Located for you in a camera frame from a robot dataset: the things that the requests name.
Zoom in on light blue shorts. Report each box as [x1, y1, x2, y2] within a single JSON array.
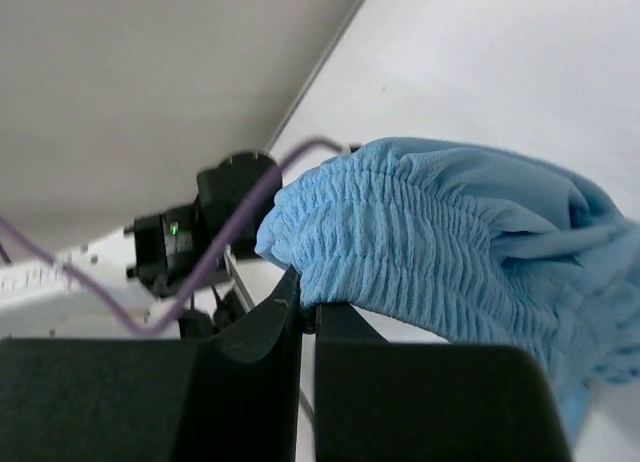
[[256, 138, 639, 437]]

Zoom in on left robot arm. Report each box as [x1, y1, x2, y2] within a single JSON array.
[[124, 152, 276, 339]]

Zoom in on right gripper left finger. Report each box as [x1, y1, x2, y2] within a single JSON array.
[[1, 269, 301, 461]]

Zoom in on aluminium table edge rail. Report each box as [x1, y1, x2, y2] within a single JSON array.
[[265, 0, 366, 151]]

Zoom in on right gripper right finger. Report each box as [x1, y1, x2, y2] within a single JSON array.
[[314, 304, 572, 462]]

